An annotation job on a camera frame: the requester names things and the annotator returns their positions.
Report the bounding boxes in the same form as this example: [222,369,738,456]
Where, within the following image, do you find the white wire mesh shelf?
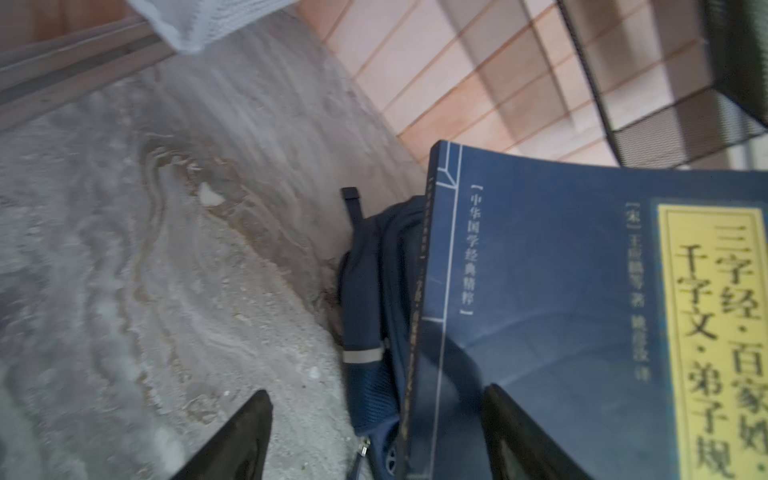
[128,0,295,54]

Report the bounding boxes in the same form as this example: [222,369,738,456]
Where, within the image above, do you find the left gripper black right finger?
[481,384,591,480]

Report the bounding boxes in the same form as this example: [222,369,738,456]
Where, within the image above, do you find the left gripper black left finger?
[171,390,273,480]

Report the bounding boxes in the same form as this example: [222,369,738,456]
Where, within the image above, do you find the black mesh wall basket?
[558,1,767,171]

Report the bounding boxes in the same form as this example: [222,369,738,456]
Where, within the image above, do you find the navy blue backpack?
[337,187,425,479]

